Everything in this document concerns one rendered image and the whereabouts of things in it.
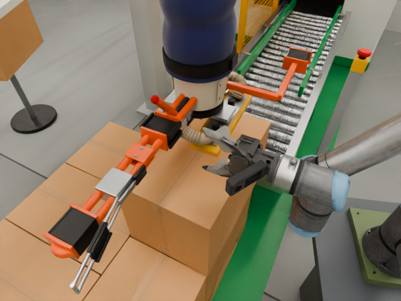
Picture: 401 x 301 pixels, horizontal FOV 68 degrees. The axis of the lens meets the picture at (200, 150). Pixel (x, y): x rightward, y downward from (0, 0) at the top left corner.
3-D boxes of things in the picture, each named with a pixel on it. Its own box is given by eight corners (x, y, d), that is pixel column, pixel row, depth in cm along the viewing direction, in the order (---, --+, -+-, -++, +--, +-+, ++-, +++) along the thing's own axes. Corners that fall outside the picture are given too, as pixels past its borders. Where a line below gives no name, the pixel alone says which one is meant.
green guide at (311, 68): (336, 13, 307) (339, 4, 301) (346, 15, 304) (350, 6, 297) (296, 96, 209) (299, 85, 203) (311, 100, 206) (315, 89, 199)
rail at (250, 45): (280, 17, 336) (283, -1, 322) (284, 18, 334) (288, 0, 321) (176, 149, 194) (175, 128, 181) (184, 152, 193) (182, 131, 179)
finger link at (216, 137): (209, 117, 77) (235, 141, 79) (200, 131, 73) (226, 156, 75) (216, 111, 75) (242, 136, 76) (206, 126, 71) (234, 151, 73)
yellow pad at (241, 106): (228, 92, 119) (228, 82, 115) (252, 99, 116) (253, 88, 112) (189, 148, 98) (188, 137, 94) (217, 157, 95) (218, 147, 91)
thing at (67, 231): (77, 214, 69) (71, 202, 65) (103, 227, 67) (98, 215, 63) (51, 245, 64) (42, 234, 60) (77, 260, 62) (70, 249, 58)
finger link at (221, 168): (214, 163, 89) (239, 159, 83) (206, 177, 85) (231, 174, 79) (209, 155, 88) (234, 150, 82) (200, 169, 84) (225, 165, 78)
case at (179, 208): (194, 151, 174) (192, 95, 145) (258, 177, 161) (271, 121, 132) (130, 235, 138) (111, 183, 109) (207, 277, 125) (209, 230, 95)
